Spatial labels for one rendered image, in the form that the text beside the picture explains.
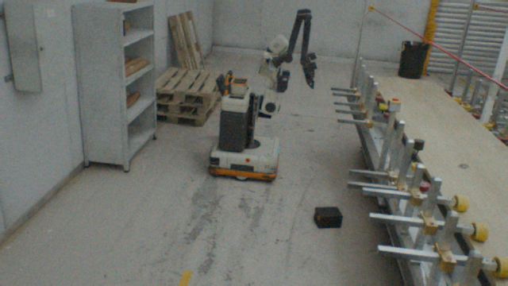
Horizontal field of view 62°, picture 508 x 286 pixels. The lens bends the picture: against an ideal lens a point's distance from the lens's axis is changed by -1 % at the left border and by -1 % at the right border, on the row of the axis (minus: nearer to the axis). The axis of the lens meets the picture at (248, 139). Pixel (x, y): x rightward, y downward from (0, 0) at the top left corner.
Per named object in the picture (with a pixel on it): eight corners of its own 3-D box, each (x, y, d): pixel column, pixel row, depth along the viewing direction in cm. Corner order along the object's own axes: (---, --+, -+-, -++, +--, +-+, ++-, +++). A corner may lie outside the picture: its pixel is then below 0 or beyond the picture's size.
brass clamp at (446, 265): (439, 271, 167) (442, 260, 165) (429, 249, 179) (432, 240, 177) (455, 272, 166) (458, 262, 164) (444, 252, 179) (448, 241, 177)
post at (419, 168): (398, 245, 230) (417, 165, 212) (397, 241, 234) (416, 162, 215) (404, 245, 230) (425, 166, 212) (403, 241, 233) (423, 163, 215)
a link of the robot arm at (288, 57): (297, 9, 365) (297, 10, 355) (312, 13, 365) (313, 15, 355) (282, 59, 383) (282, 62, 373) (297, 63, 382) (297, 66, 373)
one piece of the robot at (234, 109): (216, 161, 417) (220, 78, 385) (225, 140, 467) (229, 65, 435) (250, 165, 414) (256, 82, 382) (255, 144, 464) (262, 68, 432)
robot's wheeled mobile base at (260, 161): (207, 175, 419) (208, 152, 409) (219, 149, 477) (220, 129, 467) (275, 183, 413) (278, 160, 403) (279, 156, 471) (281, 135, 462)
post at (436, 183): (410, 266, 205) (434, 178, 187) (409, 261, 209) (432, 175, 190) (418, 267, 205) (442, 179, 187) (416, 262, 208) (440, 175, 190)
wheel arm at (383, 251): (377, 256, 172) (379, 249, 170) (376, 251, 175) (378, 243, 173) (505, 272, 167) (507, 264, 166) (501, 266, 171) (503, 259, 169)
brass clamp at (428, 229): (422, 234, 190) (425, 225, 188) (415, 218, 202) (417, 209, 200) (436, 236, 189) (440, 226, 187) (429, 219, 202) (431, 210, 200)
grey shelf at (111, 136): (84, 168, 422) (71, 5, 363) (120, 134, 505) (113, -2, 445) (128, 172, 418) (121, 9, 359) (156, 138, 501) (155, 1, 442)
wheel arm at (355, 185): (347, 189, 245) (348, 183, 243) (346, 186, 248) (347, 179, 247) (423, 198, 241) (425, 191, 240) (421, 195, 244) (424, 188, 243)
